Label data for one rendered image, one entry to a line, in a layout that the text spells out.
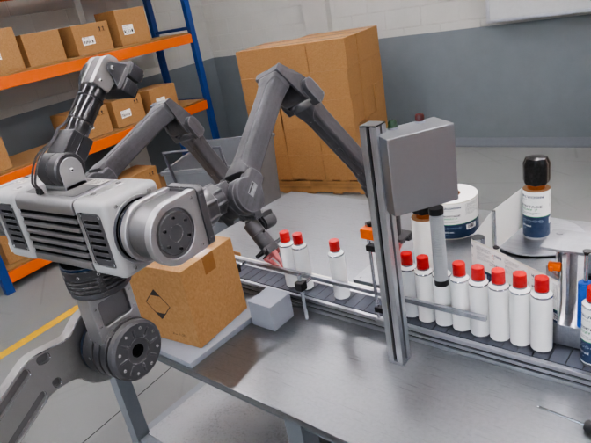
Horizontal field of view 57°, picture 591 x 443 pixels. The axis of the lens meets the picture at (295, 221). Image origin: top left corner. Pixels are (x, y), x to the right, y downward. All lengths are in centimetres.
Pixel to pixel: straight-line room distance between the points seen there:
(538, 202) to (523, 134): 400
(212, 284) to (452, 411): 80
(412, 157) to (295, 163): 403
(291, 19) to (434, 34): 172
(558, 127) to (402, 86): 163
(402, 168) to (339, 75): 359
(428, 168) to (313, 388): 66
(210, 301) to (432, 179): 81
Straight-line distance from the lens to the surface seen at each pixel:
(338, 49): 481
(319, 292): 185
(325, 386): 154
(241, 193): 110
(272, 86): 132
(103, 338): 128
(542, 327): 149
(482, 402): 146
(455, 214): 205
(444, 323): 161
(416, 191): 131
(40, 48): 518
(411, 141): 127
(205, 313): 174
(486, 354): 156
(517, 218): 204
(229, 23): 732
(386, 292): 145
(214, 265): 174
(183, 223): 101
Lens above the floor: 181
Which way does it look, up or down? 22 degrees down
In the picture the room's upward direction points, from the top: 11 degrees counter-clockwise
